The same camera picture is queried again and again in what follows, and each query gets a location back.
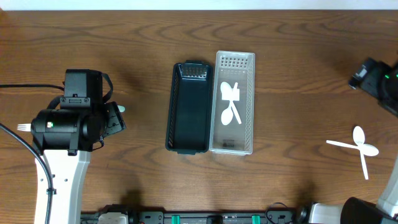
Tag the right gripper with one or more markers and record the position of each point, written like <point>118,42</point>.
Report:
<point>368,83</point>

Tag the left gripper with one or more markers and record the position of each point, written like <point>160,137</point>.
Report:
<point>115,119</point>

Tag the white spoon vertical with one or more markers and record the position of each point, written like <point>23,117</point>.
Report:
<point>359,139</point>

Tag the white spoon horizontal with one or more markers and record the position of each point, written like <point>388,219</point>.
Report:
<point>366,149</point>

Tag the black perforated plastic basket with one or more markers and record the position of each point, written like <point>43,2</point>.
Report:
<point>191,95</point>

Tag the white fork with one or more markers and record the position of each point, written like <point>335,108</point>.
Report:
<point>24,127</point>

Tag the white spoon angled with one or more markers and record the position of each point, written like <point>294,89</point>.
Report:
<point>229,110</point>

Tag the white spoon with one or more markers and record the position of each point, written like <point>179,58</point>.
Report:
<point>230,96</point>

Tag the clear perforated plastic basket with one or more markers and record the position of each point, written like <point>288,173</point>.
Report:
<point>232,122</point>

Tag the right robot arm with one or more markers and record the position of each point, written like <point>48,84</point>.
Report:
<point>356,210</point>

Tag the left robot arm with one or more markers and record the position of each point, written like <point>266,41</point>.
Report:
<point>64,135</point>

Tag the mint green plastic fork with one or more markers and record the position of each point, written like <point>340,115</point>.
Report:
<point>121,108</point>

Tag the white label sticker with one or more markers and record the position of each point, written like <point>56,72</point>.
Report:
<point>230,94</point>

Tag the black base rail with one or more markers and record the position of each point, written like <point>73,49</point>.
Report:
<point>276,213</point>

